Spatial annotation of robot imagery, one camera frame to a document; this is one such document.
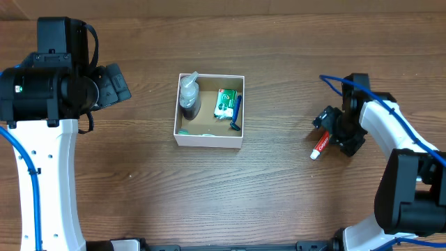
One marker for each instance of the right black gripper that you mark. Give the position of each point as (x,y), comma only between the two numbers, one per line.
(328,120)

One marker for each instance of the blue disposable razor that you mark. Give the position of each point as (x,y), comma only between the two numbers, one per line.
(236,109)

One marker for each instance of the green white toothbrush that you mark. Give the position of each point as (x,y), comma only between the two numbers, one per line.
(187,132)

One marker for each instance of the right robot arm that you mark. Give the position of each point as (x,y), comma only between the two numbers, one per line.
(409,204)

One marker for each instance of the green soap bar packet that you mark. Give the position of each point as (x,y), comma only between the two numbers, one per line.
(226,101)

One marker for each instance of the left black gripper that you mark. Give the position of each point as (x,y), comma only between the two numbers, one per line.
(109,95)

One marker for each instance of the clear pump soap bottle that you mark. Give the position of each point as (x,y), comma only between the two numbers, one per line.
(189,100)

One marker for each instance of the Colgate toothpaste tube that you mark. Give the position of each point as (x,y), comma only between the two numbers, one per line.
(320,146)

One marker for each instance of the white cardboard box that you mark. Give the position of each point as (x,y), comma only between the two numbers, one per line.
(205,122)

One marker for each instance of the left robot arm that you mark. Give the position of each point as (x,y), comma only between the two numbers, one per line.
(42,100)

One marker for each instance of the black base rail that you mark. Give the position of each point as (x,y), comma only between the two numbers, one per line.
(226,247)

